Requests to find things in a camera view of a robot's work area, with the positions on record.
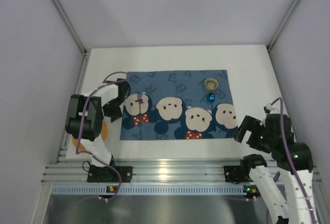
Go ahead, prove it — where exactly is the round woven bamboo plate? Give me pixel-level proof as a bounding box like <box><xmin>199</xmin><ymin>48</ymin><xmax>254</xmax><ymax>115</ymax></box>
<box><xmin>71</xmin><ymin>121</ymin><xmax>109</xmax><ymax>151</ymax></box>

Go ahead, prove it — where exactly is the iridescent pink fork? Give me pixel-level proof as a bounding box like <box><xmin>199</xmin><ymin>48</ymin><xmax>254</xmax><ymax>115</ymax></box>
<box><xmin>137</xmin><ymin>92</ymin><xmax>143</xmax><ymax>126</ymax></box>

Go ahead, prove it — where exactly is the iridescent blue spoon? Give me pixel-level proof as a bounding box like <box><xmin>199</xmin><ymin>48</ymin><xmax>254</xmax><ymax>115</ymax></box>
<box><xmin>208</xmin><ymin>92</ymin><xmax>216</xmax><ymax>131</ymax></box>

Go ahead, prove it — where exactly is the small woven cup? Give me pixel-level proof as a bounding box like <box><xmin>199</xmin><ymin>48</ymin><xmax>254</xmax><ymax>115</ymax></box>
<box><xmin>204</xmin><ymin>78</ymin><xmax>219</xmax><ymax>93</ymax></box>

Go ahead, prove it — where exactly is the blue cartoon placemat cloth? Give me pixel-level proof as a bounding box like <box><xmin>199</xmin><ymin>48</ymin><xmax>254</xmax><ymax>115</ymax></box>
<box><xmin>120</xmin><ymin>70</ymin><xmax>238</xmax><ymax>141</ymax></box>

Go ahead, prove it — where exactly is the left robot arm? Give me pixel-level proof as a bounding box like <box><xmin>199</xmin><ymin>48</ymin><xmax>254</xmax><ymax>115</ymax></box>
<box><xmin>65</xmin><ymin>78</ymin><xmax>129</xmax><ymax>168</ymax></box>

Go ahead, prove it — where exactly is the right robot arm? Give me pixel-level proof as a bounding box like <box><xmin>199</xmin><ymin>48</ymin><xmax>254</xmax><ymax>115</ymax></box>
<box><xmin>233</xmin><ymin>114</ymin><xmax>318</xmax><ymax>223</ymax></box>

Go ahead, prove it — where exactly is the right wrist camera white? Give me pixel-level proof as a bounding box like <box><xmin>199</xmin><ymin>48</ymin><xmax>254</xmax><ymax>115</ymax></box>
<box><xmin>263</xmin><ymin>103</ymin><xmax>280</xmax><ymax>115</ymax></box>

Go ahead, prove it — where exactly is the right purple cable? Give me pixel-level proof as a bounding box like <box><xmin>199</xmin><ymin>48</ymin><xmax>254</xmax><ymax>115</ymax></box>
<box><xmin>265</xmin><ymin>97</ymin><xmax>317</xmax><ymax>224</ymax></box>

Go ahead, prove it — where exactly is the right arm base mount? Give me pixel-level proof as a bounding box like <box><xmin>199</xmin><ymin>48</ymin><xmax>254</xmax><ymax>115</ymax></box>
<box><xmin>223</xmin><ymin>166</ymin><xmax>252</xmax><ymax>184</ymax></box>

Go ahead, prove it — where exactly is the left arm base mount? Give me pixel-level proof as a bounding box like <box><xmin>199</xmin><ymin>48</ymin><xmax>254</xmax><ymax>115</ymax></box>
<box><xmin>87</xmin><ymin>165</ymin><xmax>133</xmax><ymax>183</ymax></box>

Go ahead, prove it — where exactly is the aluminium rail frame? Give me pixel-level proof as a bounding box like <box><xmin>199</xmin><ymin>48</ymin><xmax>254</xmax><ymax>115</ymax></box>
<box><xmin>41</xmin><ymin>159</ymin><xmax>239</xmax><ymax>185</ymax></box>

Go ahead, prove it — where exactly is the slotted cable duct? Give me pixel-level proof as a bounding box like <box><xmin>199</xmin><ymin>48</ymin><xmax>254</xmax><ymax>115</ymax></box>
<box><xmin>52</xmin><ymin>184</ymin><xmax>258</xmax><ymax>196</ymax></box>

